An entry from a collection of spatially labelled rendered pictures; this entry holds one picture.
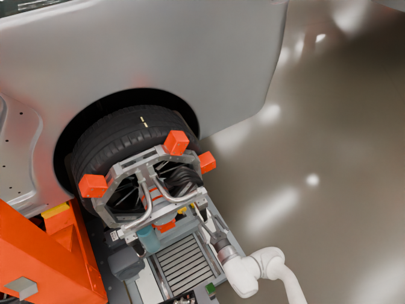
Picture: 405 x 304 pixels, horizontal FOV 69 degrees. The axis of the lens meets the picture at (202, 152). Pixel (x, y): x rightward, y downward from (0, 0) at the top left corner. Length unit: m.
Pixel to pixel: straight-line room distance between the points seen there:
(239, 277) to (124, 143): 0.74
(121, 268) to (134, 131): 0.89
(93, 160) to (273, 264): 0.89
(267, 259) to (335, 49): 3.02
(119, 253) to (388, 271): 1.78
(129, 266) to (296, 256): 1.15
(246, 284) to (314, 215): 1.27
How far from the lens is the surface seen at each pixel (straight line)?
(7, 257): 1.06
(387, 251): 2.53
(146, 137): 1.32
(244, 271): 1.32
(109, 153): 1.32
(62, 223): 1.82
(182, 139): 1.30
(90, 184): 1.31
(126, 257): 1.91
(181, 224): 2.10
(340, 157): 2.82
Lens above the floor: 2.15
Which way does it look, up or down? 53 degrees down
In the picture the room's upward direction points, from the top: 6 degrees counter-clockwise
